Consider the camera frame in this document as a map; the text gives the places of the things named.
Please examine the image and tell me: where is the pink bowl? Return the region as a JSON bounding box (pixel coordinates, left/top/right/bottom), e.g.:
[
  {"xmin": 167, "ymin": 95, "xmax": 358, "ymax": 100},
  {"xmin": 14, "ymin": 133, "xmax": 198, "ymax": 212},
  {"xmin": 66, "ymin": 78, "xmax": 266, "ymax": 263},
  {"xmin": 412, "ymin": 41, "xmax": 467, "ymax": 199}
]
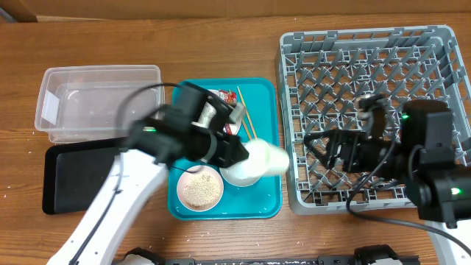
[{"xmin": 177, "ymin": 165, "xmax": 224, "ymax": 212}]

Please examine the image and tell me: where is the white cup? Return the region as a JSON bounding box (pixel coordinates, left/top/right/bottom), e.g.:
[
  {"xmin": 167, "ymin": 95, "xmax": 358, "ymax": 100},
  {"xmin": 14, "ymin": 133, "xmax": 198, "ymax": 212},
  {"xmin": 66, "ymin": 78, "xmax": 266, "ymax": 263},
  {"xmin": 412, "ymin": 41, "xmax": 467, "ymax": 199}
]
[{"xmin": 235, "ymin": 139, "xmax": 290, "ymax": 177}]

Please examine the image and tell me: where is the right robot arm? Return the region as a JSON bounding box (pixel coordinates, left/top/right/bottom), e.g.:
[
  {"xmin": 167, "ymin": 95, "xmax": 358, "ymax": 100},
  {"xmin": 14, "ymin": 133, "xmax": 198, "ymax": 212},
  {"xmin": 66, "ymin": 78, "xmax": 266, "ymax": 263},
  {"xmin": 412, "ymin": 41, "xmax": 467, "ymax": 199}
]
[{"xmin": 303, "ymin": 94, "xmax": 470, "ymax": 264}]

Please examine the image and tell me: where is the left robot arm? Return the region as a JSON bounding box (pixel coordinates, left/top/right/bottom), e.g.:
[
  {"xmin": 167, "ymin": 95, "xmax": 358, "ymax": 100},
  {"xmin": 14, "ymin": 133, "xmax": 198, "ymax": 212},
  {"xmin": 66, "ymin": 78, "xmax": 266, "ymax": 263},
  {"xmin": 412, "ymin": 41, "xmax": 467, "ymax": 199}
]
[{"xmin": 48, "ymin": 82, "xmax": 249, "ymax": 264}]

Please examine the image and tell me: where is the large white plate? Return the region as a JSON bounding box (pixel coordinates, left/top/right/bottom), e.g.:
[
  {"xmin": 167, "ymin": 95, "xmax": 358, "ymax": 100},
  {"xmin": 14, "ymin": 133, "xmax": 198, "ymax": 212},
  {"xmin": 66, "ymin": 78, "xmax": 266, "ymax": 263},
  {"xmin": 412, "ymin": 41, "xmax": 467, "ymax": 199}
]
[{"xmin": 210, "ymin": 89, "xmax": 241, "ymax": 135}]

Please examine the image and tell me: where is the wooden chopstick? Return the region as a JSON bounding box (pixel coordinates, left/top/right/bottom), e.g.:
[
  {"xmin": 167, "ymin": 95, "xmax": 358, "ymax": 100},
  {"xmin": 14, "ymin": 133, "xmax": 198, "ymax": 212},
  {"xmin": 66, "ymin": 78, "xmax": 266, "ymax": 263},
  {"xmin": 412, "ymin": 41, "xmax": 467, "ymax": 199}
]
[
  {"xmin": 227, "ymin": 91, "xmax": 252, "ymax": 140},
  {"xmin": 237, "ymin": 86, "xmax": 258, "ymax": 139}
]

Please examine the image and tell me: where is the red snack wrapper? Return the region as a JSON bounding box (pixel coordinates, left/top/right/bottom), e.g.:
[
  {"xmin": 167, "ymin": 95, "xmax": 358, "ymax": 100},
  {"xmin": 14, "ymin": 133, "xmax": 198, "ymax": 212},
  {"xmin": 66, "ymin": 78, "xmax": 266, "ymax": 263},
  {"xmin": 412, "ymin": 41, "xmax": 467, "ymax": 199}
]
[{"xmin": 218, "ymin": 90, "xmax": 232, "ymax": 135}]

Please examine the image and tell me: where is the grey bowl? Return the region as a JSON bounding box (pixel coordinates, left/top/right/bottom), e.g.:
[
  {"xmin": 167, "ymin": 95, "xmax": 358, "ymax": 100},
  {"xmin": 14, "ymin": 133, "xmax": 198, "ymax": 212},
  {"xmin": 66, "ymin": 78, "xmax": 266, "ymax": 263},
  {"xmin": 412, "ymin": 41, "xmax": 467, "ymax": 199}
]
[{"xmin": 219, "ymin": 166, "xmax": 261, "ymax": 187}]

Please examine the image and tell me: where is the teal serving tray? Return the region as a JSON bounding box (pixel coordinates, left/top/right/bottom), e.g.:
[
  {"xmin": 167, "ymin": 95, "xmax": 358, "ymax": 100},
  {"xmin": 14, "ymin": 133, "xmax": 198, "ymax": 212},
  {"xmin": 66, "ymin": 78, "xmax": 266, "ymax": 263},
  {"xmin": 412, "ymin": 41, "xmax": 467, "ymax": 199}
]
[{"xmin": 168, "ymin": 77, "xmax": 283, "ymax": 221}]

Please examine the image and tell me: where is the grey dish rack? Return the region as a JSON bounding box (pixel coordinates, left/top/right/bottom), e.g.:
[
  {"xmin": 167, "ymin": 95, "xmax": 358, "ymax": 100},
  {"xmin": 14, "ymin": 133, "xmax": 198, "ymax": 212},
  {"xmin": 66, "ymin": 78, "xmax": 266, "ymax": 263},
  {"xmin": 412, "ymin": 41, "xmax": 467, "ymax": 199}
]
[{"xmin": 276, "ymin": 25, "xmax": 470, "ymax": 215}]

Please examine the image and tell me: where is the clear plastic bin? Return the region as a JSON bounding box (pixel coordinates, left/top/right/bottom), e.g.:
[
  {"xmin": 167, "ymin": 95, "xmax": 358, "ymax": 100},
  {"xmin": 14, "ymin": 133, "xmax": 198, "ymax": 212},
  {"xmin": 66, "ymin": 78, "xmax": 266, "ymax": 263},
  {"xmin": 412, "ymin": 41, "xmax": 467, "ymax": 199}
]
[{"xmin": 35, "ymin": 65, "xmax": 161, "ymax": 144}]

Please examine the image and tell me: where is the black tray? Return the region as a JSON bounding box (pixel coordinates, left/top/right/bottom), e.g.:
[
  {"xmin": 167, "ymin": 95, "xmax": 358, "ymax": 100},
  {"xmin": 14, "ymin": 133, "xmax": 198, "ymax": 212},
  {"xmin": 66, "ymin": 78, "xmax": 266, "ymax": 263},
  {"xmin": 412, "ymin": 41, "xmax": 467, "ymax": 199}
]
[{"xmin": 42, "ymin": 138, "xmax": 122, "ymax": 215}]

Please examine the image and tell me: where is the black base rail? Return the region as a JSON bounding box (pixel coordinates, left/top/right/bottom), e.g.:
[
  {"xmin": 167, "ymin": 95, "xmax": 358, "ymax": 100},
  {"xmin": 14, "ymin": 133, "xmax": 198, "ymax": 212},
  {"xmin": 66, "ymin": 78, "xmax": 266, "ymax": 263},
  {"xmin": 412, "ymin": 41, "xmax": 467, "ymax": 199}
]
[{"xmin": 113, "ymin": 247, "xmax": 420, "ymax": 265}]

